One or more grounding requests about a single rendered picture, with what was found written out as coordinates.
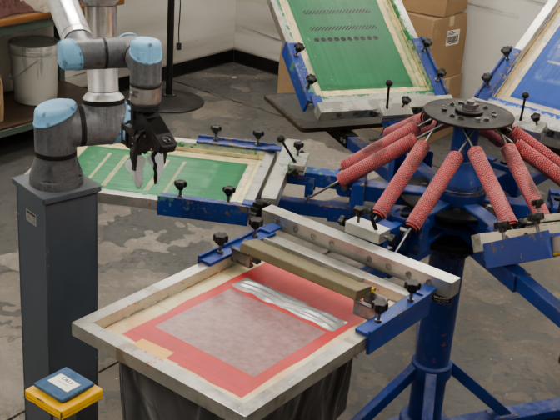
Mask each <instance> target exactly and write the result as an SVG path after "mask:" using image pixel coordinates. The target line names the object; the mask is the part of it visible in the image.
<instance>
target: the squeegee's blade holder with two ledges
mask: <svg viewBox="0 0 560 420"><path fill-rule="evenodd" d="M263 242H264V243H267V244H269V245H272V246H274V247H275V248H279V249H282V250H283V251H286V252H288V253H291V254H293V255H296V256H298V257H300V258H303V259H306V260H308V261H310V262H312V263H316V264H317V265H320V266H322V267H325V268H327V269H330V270H332V271H334V272H336V273H340V274H342V275H344V276H346V277H349V278H351V279H354V280H356V281H359V282H360V283H362V282H363V280H364V277H361V276H359V275H357V274H355V273H352V272H349V271H347V270H345V269H342V268H340V267H337V266H334V265H332V264H330V263H328V262H324V261H323V260H320V259H318V258H315V257H312V256H310V255H308V254H306V253H304V252H300V251H298V250H296V249H293V248H291V247H288V246H286V245H283V244H281V243H279V242H275V241H273V240H272V239H269V238H267V237H264V238H263Z"/></svg>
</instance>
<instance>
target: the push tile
mask: <svg viewBox="0 0 560 420"><path fill-rule="evenodd" d="M93 386H94V382H92V381H90V380H88V379H86V378H85V377H83V376H81V375H80V374H78V373H76V372H74V371H73V370H71V369H70V368H68V367H65V368H63V369H61V370H59V371H57V372H55V373H53V374H51V375H49V376H47V377H45V378H43V379H41V380H39V381H37V382H35V383H34V387H36V388H38V389H40V390H41V391H43V392H44V393H46V394H47V395H49V396H51V397H52V398H55V399H56V400H58V401H59V402H60V403H63V402H65V401H67V400H68V399H70V398H73V397H74V396H76V395H78V394H79V393H82V392H84V391H86V390H87V389H89V388H91V387H93Z"/></svg>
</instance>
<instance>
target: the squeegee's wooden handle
mask: <svg viewBox="0 0 560 420"><path fill-rule="evenodd" d="M240 252H242V253H246V254H247V255H250V256H252V257H254V258H257V259H259V260H262V261H264V262H265V263H269V264H271V265H273V266H275V267H278V268H281V269H283V270H285V271H287V272H290V273H292V274H295V275H297V276H299V277H301V278H304V279H307V280H308V281H310V282H313V283H316V284H318V285H320V286H323V287H325V288H328V289H330V290H332V291H334V292H336V293H340V294H342V295H343V296H346V297H348V298H351V299H353V300H356V301H357V300H359V299H362V298H365V297H368V296H370V294H371V290H372V285H369V284H367V283H365V282H359V281H356V280H354V279H351V278H350V277H346V276H344V275H342V274H340V273H337V272H334V271H332V270H330V269H327V268H325V267H322V266H320V265H317V264H316V263H313V262H310V261H308V260H306V259H303V258H301V257H298V256H296V255H293V254H291V253H289V252H286V251H283V250H282V249H279V248H277V247H274V246H272V245H269V244H267V243H265V242H263V240H260V239H258V238H256V239H252V240H248V241H245V242H242V243H241V247H240Z"/></svg>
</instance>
